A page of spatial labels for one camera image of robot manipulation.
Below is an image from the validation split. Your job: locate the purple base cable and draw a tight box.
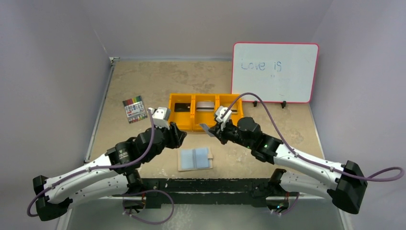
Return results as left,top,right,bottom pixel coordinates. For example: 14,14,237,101
122,188,175,225

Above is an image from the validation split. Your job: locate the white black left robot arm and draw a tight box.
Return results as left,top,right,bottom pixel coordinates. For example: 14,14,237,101
27,122,187,221

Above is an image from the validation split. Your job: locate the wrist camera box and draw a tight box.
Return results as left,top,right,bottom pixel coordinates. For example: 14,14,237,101
214,106,233,132
148,107,171,129

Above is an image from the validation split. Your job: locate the pink-framed whiteboard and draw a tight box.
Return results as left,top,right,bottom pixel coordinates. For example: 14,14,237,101
231,42,319,104

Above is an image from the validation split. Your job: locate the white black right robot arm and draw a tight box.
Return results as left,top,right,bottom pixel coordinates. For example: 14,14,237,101
205,117,368,214

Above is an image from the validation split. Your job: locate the black front table rail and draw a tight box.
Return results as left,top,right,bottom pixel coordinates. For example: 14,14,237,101
124,178,286,208

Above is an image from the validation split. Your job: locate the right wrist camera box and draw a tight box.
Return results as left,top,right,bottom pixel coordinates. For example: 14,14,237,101
214,106,233,132

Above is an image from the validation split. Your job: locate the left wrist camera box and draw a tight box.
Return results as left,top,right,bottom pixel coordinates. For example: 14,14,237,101
148,107,171,129

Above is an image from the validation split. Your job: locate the beige leather card holder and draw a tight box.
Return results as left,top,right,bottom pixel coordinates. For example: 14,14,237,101
177,147,214,172

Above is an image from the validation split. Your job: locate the yellow three-compartment bin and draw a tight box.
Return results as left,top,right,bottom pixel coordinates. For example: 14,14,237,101
169,93,238,132

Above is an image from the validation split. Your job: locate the marker pen pack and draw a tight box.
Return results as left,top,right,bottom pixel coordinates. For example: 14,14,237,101
122,95,148,124

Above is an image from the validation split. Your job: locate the silver magnetic stripe card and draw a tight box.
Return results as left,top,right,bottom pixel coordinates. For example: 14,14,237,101
195,101,215,112

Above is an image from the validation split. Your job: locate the gold magnetic stripe card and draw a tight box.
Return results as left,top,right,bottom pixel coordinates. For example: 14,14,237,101
221,103,238,114

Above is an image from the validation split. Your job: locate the black magnetic stripe card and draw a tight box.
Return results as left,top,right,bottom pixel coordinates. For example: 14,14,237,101
174,103,191,113

